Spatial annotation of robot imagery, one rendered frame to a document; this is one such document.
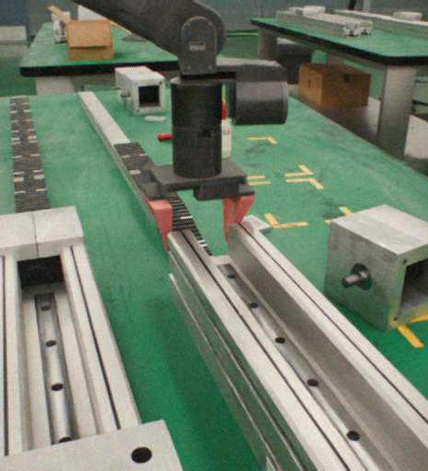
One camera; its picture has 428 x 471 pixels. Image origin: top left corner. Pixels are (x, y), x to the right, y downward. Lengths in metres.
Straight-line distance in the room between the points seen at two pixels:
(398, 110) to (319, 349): 2.62
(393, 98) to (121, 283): 2.46
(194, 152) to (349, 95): 3.81
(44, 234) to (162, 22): 0.25
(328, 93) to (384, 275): 3.77
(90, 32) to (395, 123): 1.57
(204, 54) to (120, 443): 0.40
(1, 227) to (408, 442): 0.46
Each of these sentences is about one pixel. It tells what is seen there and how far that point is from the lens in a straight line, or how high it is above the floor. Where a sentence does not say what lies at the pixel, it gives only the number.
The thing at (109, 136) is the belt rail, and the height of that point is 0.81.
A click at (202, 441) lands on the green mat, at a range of 0.49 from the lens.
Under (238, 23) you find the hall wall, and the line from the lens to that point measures 11.88.
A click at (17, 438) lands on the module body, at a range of 0.39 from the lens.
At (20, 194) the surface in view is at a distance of 0.93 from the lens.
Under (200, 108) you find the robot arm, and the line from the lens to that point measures 0.61.
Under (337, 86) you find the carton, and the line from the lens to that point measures 4.35.
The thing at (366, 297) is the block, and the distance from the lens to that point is 0.63.
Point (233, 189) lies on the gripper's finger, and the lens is 0.64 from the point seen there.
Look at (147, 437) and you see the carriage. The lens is 0.32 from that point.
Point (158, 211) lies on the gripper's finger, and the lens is 0.62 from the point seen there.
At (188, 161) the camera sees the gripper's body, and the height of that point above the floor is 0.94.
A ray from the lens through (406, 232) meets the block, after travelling 0.63.
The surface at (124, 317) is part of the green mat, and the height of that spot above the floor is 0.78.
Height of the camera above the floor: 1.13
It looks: 26 degrees down
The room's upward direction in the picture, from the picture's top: straight up
